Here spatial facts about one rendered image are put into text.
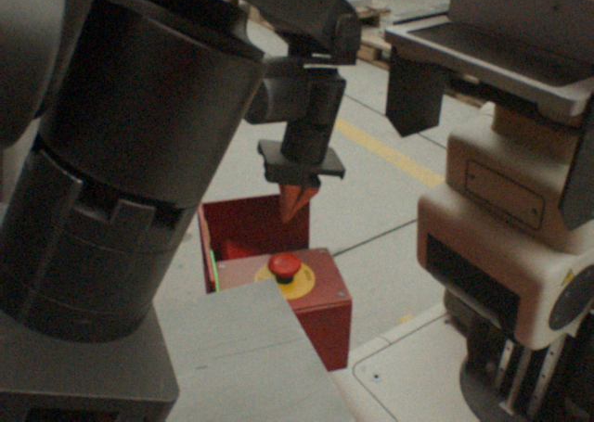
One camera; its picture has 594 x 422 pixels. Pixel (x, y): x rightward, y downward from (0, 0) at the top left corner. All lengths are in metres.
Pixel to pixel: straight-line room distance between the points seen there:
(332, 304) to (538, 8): 0.38
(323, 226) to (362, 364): 0.94
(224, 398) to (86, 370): 0.12
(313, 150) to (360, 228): 1.45
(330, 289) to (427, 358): 0.65
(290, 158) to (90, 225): 0.53
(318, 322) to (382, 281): 1.23
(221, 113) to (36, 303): 0.08
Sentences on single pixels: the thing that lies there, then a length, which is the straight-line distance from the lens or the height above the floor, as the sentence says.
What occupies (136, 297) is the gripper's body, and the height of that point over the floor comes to 1.10.
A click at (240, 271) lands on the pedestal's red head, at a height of 0.78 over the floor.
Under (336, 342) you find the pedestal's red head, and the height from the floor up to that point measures 0.71.
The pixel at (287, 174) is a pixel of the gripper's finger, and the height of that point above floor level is 0.88.
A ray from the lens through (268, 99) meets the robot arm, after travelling 0.61.
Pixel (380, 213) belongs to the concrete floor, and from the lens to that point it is 2.21.
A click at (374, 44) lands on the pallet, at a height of 0.13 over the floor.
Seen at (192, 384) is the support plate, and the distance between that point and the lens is 0.31.
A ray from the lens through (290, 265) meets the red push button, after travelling 0.67.
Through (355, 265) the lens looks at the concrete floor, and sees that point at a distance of 1.95.
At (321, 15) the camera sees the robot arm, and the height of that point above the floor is 1.19.
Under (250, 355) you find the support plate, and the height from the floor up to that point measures 1.00.
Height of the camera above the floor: 1.23
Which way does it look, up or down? 34 degrees down
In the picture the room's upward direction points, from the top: straight up
